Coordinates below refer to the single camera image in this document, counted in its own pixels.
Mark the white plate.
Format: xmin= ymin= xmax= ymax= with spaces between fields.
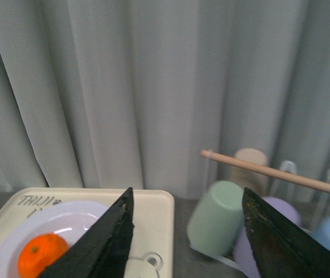
xmin=0 ymin=200 xmax=108 ymax=277

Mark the orange mandarin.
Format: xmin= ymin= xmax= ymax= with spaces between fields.
xmin=17 ymin=233 xmax=69 ymax=277

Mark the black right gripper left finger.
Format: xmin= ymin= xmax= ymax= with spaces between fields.
xmin=39 ymin=187 xmax=134 ymax=277

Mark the wooden rack handle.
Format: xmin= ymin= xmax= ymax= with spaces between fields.
xmin=200 ymin=149 xmax=330 ymax=193

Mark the cream bear tray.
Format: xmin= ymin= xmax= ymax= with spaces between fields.
xmin=0 ymin=188 xmax=175 ymax=277

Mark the grey curtain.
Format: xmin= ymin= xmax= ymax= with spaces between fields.
xmin=0 ymin=1 xmax=330 ymax=198

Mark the purple cup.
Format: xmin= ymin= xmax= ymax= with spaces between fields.
xmin=233 ymin=196 xmax=302 ymax=278

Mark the clear acrylic cup rack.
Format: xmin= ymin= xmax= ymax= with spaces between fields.
xmin=189 ymin=149 xmax=330 ymax=273

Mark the green cup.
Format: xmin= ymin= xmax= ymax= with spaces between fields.
xmin=187 ymin=181 xmax=244 ymax=257

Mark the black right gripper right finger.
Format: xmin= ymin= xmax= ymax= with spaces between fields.
xmin=242 ymin=188 xmax=330 ymax=277

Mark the beige cup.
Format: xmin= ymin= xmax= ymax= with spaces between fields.
xmin=229 ymin=148 xmax=269 ymax=196

